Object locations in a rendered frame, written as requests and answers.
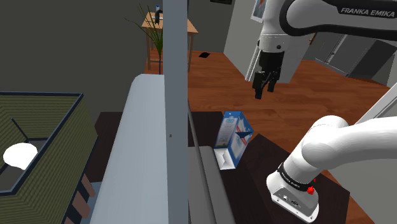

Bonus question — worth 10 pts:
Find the grey upright panel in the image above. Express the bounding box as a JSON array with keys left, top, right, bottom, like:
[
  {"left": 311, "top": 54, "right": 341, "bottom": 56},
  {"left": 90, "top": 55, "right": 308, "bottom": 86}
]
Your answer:
[{"left": 162, "top": 0, "right": 190, "bottom": 224}]

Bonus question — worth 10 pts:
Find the white framed wall picture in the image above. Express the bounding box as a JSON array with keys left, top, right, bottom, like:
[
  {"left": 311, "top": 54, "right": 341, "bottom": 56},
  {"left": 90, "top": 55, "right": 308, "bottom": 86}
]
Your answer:
[{"left": 250, "top": 0, "right": 268, "bottom": 24}]

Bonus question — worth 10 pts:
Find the green striped furniture dark frame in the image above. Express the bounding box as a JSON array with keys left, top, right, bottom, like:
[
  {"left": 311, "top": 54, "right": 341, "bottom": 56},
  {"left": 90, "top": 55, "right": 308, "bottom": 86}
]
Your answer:
[{"left": 0, "top": 91, "right": 99, "bottom": 224}]

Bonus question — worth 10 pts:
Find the wooden side table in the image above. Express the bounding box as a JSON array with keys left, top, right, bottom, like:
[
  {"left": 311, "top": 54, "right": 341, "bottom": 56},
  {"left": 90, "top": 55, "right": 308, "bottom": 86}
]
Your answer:
[{"left": 141, "top": 11, "right": 199, "bottom": 74}]

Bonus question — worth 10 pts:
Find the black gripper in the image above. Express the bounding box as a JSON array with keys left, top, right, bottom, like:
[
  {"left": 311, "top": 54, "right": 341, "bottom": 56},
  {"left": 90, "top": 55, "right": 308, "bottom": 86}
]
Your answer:
[{"left": 252, "top": 50, "right": 285, "bottom": 100}]

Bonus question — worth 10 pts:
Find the green houseplant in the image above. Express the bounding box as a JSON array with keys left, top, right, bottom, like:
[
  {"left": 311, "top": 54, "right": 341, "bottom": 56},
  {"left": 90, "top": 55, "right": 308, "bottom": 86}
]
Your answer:
[{"left": 125, "top": 3, "right": 164, "bottom": 75}]

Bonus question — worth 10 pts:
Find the grey double door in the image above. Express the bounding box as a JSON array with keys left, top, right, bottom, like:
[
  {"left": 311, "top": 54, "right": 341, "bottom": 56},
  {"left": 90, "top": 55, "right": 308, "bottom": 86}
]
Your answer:
[{"left": 312, "top": 31, "right": 397, "bottom": 88}]

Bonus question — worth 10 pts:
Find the blue and white carton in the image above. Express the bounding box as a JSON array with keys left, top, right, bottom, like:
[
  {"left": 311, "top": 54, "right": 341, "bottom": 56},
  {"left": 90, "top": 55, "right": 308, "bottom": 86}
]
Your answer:
[{"left": 213, "top": 111, "right": 254, "bottom": 171}]

